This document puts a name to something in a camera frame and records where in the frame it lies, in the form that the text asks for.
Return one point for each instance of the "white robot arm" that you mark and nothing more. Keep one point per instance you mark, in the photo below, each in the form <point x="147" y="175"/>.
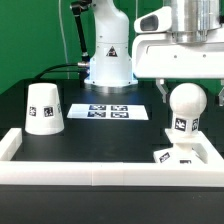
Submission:
<point x="110" y="68"/>

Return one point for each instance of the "white lamp shade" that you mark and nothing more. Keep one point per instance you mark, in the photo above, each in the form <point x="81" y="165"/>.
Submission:
<point x="43" y="114"/>

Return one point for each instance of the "white lamp bulb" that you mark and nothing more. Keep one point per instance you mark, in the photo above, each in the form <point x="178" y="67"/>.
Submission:
<point x="187" y="102"/>

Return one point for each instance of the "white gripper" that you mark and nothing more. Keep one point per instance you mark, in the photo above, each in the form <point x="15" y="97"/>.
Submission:
<point x="180" y="41"/>

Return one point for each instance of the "white fence frame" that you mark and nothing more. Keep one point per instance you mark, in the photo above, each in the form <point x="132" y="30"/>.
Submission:
<point x="101" y="174"/>

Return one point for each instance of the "white marker sheet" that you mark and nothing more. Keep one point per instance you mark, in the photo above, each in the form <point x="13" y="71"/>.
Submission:
<point x="108" y="112"/>

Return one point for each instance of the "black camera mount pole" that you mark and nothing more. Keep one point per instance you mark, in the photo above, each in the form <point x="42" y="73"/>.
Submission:
<point x="77" y="7"/>

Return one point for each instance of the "white lamp base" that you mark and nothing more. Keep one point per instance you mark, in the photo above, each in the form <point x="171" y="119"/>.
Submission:
<point x="181" y="152"/>

